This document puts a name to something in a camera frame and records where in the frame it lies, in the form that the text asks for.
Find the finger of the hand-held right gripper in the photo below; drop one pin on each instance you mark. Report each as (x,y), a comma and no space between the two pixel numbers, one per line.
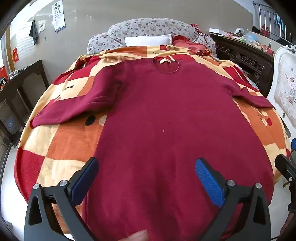
(285,166)

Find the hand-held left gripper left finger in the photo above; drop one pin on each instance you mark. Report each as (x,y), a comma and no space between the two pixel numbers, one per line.
(84,178)

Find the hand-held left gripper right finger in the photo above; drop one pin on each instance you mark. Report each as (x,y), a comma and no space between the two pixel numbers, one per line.
(209,183)

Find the maroon sweater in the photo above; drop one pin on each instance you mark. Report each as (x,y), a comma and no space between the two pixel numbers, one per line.
(161,115)

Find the person's left hand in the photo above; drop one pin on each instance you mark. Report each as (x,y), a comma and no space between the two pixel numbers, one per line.
(137,236)

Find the red orange checkered blanket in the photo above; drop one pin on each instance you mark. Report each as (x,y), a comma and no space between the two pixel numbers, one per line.
(69,143)

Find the white ornate chair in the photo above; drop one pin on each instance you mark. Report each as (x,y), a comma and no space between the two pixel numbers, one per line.
(286,88)

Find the plain dark wooden cabinet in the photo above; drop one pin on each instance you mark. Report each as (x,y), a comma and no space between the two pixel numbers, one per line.
(27,88)

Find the carved dark wooden cabinet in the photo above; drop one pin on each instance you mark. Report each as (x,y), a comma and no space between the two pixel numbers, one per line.
(242,60)

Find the clutter pile on cabinet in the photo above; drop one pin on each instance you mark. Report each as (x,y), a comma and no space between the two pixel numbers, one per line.
(249,37)

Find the red pillow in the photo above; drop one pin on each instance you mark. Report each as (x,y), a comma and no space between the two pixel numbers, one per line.
(189,45)

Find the white pillow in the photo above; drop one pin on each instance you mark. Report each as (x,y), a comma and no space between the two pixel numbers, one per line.
(148,40)

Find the metal stair railing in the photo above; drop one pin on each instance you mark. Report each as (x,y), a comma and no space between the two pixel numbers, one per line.
(266,16)

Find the dark hanging cloth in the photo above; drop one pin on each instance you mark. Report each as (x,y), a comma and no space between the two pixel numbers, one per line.
(34,30)

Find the grey floral quilt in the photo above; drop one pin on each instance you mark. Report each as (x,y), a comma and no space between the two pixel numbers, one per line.
(148,27)

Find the eye chart poster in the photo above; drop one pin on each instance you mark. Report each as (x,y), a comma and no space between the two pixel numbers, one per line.
(59,16)

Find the red paper wall decoration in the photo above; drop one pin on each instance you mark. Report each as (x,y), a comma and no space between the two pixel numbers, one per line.
(15,55)

